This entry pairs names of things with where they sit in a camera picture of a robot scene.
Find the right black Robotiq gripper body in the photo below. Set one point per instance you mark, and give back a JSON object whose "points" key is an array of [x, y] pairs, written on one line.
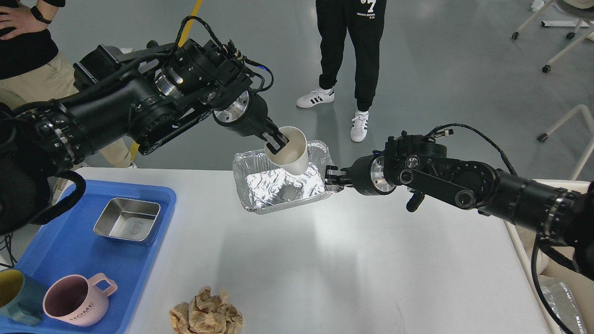
{"points": [[367, 176]]}

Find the cream paper cup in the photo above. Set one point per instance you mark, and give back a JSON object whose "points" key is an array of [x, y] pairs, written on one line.
{"points": [[293, 158]]}

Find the teal mug in tray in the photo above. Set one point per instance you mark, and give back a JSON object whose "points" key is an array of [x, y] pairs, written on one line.
{"points": [[21, 297]]}

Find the crumpled brown paper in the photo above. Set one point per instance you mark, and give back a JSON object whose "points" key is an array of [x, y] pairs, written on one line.
{"points": [[206, 314]]}

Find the aluminium foil tray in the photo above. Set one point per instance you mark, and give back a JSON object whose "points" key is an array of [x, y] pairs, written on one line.
{"points": [[263, 187]]}

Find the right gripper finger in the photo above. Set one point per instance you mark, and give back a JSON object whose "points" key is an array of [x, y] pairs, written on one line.
{"points": [[334, 172], [339, 184]]}

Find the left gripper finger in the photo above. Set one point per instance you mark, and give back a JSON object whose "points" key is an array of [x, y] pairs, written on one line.
{"points": [[275, 140]]}

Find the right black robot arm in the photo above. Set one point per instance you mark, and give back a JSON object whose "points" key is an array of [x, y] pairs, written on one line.
{"points": [[562, 219]]}

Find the square metal tin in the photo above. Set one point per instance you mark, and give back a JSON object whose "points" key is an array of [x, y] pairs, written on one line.
{"points": [[126, 220]]}

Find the blue plastic tray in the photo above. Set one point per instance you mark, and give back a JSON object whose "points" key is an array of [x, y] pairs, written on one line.
{"points": [[68, 245]]}

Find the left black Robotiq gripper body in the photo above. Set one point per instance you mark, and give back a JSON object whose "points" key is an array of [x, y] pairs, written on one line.
{"points": [[247, 115]]}

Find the pink HOME mug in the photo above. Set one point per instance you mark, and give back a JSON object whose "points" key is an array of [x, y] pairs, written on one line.
{"points": [[78, 300]]}

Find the person in khaki trousers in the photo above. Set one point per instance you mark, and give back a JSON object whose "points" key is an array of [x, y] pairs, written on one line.
{"points": [[31, 65]]}

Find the foil tray inside bin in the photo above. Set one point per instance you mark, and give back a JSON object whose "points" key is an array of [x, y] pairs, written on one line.
{"points": [[561, 300]]}

